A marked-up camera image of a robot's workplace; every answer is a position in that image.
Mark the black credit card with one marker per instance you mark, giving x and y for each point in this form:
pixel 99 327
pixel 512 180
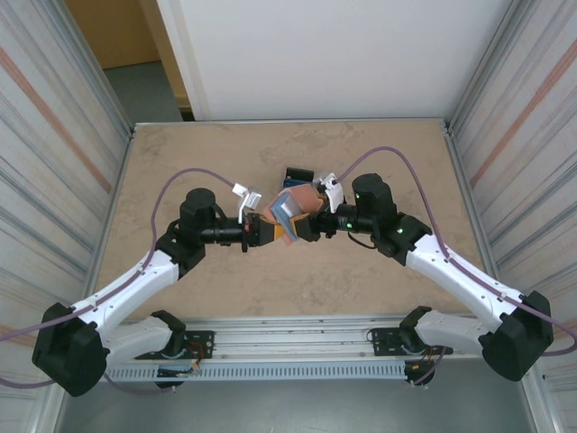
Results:
pixel 299 173

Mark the clear acrylic card stand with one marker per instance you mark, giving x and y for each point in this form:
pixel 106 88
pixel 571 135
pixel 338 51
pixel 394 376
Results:
pixel 286 178

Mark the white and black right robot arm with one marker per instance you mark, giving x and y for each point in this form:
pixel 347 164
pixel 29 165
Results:
pixel 460 279

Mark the black base connector block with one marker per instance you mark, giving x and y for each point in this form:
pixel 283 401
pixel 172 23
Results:
pixel 412 370
pixel 169 384

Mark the wooden door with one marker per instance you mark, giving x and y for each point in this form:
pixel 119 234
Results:
pixel 112 31

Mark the blue credit card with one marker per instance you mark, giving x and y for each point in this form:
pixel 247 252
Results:
pixel 292 182

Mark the aluminium rail frame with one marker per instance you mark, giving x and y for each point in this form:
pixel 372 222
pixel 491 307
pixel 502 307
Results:
pixel 288 336

